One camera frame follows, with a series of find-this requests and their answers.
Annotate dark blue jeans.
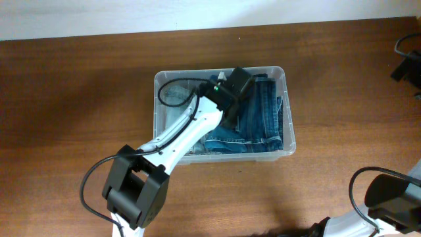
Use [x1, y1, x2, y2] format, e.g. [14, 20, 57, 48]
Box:
[204, 74, 284, 153]

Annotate light blue jeans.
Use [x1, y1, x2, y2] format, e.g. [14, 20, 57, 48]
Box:
[163, 85, 207, 155]

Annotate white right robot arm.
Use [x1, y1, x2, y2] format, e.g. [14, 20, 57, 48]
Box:
[305, 163, 420, 237]

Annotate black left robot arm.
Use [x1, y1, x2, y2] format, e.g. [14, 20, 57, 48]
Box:
[102, 68, 255, 236]

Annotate clear plastic storage bin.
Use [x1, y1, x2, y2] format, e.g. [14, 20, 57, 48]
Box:
[153, 66, 297, 165]

